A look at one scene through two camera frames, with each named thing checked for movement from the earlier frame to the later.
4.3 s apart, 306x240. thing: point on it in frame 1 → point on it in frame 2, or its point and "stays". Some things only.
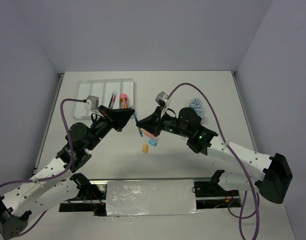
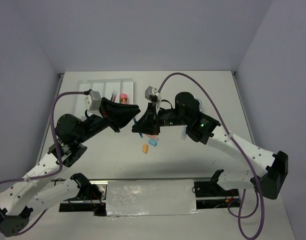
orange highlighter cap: [145, 148] stays
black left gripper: [117, 117] → [117, 115]
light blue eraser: [153, 142] stays
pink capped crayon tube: [124, 102] stays
